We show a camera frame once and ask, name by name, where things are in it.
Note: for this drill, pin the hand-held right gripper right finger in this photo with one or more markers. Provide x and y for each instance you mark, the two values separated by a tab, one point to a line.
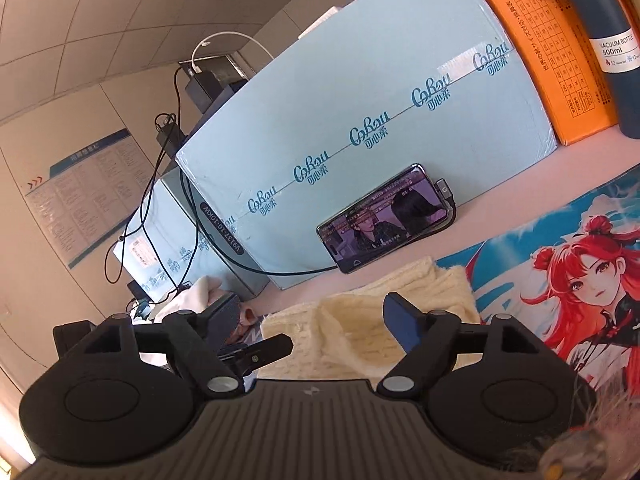
401	322

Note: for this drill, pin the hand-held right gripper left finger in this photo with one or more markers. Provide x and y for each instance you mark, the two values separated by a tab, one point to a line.
224	317

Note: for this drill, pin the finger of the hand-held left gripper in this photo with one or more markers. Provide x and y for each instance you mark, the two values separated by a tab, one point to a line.
265	348

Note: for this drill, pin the cream knitted sweater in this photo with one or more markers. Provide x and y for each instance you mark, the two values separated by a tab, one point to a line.
350	325

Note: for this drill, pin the white and pink cloth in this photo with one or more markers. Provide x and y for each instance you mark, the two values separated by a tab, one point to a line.
197	292

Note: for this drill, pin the small black device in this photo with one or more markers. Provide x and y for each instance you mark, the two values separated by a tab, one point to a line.
138	294

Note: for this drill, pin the black smartphone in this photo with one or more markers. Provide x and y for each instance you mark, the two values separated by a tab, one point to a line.
380	220

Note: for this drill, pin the small light blue cardboard box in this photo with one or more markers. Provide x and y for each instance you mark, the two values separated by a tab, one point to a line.
160	230

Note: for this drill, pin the printed desk mat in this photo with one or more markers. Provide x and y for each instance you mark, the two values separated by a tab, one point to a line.
545	240

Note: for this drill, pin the small black plug adapter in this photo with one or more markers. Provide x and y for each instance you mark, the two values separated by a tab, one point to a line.
170	132

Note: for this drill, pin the black power adapter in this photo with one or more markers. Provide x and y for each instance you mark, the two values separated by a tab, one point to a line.
207	90

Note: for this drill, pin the grey furry pendant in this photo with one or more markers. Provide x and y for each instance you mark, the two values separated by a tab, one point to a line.
607	440

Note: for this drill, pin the large light blue cardboard box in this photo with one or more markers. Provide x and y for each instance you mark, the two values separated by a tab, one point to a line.
350	90

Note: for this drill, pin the orange box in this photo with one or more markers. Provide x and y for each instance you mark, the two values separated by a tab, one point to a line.
550	60

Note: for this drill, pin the dark blue vacuum bottle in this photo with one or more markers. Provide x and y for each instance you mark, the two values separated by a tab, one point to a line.
616	20

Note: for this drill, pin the wall poster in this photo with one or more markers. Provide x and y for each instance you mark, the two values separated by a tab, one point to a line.
85	190

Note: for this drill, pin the metal wall socket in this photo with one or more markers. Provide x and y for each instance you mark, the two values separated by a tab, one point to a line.
226	65

